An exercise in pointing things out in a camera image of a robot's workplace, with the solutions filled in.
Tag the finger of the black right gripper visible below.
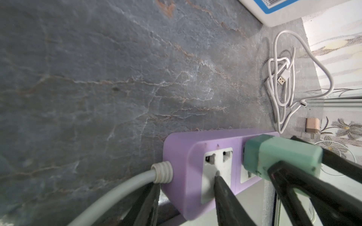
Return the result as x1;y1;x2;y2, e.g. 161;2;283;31
268;161;362;226
291;136;362;184

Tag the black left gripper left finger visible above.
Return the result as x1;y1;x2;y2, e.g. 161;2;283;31
118;183;160;226

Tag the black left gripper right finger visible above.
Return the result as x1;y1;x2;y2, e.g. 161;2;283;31
214;171;256;226

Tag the pink USB charger adapter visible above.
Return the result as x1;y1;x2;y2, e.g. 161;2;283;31
305;118;321;140

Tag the green USB charger adapter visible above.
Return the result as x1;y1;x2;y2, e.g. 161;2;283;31
243;134;323;180

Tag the thin white USB cable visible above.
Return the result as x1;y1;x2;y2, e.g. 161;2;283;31
264;30;335;135

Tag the purple power strip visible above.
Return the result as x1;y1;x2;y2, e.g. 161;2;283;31
162;129;279;220

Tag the white storage box blue lid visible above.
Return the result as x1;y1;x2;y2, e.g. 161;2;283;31
239;0;346;27

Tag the thick white power strip cord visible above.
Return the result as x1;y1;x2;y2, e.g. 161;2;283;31
66;160;173;226

